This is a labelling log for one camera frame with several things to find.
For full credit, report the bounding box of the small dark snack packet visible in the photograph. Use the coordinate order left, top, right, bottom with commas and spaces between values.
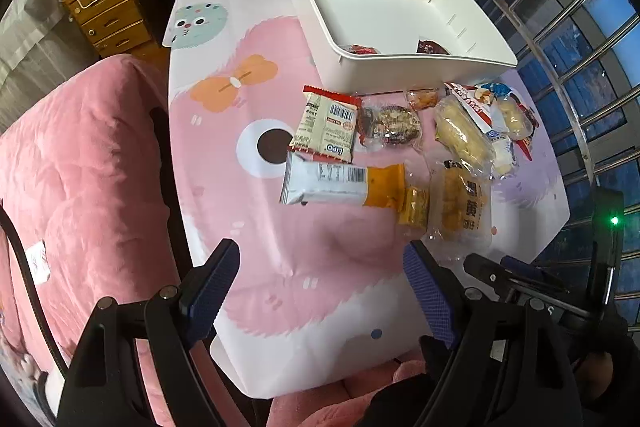
417, 37, 451, 56

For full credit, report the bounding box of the black cable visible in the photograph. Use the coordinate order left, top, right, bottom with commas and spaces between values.
0, 207, 68, 375

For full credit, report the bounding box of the dark chocolate cake packet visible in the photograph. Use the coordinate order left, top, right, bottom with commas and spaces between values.
357, 103, 425, 152

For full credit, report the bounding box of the clear bread roll packet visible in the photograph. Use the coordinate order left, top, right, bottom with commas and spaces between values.
433, 99, 496, 164

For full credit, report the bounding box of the clear yellow pastry packet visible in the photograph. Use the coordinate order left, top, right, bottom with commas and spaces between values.
422, 159, 496, 258

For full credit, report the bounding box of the white plastic storage bin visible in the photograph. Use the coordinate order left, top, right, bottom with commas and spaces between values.
287, 0, 518, 94

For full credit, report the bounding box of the pink quilted blanket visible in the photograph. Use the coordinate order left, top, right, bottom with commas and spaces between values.
0, 54, 431, 427

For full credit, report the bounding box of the white orange wafer packet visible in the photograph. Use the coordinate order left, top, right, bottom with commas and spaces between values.
279, 152, 407, 208

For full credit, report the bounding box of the small orange snack packet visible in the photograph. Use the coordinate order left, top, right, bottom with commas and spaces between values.
404, 87, 447, 111

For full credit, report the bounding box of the white blue round cake packet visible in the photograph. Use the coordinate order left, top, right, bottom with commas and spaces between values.
487, 129, 518, 178

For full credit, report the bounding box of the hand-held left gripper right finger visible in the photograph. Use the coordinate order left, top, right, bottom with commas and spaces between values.
402, 239, 586, 427

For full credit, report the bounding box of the red white printed bread packet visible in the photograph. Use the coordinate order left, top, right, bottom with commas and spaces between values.
444, 81, 540, 158

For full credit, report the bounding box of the small red snack packet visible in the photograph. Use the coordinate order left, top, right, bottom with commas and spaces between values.
339, 43, 382, 56

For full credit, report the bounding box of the white blanket label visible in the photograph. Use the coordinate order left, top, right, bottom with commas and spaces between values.
27, 242, 51, 283

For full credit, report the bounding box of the beige red cracker packet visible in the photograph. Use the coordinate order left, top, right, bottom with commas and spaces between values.
289, 84, 363, 162

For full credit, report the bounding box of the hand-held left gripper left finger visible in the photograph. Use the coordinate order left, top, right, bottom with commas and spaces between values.
57, 238, 251, 427

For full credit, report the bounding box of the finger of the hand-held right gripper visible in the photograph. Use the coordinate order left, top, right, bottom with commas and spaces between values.
501, 256, 569, 296
463, 253, 512, 294

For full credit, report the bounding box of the small yellow biscuit packet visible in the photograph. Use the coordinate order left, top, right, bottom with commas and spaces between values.
396, 184, 432, 233

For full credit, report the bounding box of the metal window grille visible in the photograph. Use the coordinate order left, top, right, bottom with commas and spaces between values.
415, 0, 640, 308

